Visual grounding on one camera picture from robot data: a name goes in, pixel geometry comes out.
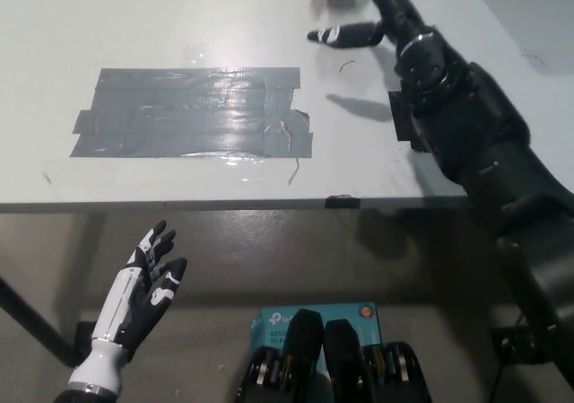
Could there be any clear tape strip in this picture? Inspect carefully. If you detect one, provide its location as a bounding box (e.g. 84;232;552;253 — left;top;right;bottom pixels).
40;151;314;187

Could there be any black table foot bracket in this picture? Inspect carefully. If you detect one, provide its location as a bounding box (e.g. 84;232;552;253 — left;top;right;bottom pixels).
75;321;98;367
491;326;542;367

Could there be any small black tape piece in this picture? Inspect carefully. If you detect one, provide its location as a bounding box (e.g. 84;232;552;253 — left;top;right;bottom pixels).
323;193;361;211

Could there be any grey duct tape patch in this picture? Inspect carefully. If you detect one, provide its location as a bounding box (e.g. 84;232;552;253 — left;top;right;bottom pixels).
69;66;314;160

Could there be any black slanted table leg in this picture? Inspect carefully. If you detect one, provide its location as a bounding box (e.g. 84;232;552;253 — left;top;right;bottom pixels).
0;274;78;369

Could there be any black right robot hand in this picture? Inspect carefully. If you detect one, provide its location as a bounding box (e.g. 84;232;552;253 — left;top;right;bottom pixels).
307;0;445;55

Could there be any black tape square mark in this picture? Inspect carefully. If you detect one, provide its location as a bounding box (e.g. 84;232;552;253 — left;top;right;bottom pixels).
387;90;432;153

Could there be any teal router cardboard box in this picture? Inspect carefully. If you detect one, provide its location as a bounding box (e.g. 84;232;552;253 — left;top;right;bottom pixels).
248;303;382;349

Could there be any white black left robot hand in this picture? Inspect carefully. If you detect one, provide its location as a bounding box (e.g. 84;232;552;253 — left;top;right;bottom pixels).
89;219;188;364

